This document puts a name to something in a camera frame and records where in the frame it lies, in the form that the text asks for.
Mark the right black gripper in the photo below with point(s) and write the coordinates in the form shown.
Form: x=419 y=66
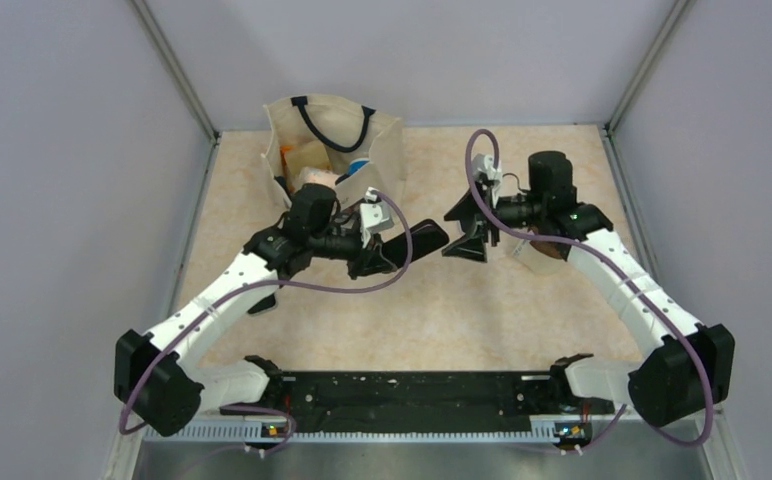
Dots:
x=471 y=208

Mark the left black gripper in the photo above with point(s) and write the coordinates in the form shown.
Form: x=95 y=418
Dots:
x=367 y=260

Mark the black phone case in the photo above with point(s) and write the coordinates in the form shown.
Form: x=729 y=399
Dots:
x=426 y=237

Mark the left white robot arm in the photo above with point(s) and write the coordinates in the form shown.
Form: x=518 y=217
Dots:
x=155 y=373

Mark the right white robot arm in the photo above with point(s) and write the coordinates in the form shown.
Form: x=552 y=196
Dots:
x=684 y=360

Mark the black phone at left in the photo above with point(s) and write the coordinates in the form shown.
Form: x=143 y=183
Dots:
x=264 y=305

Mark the paper cup with label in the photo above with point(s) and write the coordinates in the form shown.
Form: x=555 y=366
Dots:
x=538 y=255

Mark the snack packets in bag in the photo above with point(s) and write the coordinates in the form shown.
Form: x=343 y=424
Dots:
x=310 y=163

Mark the beige canvas tote bag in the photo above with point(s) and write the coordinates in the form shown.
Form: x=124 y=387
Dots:
x=365 y=146

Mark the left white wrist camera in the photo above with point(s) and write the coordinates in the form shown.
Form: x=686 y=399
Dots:
x=375 y=214

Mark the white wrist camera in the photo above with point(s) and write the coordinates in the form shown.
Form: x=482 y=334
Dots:
x=486 y=171
x=375 y=214

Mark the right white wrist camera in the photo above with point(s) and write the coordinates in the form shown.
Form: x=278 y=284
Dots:
x=486 y=171

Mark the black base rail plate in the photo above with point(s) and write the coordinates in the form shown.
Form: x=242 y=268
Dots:
x=419 y=402

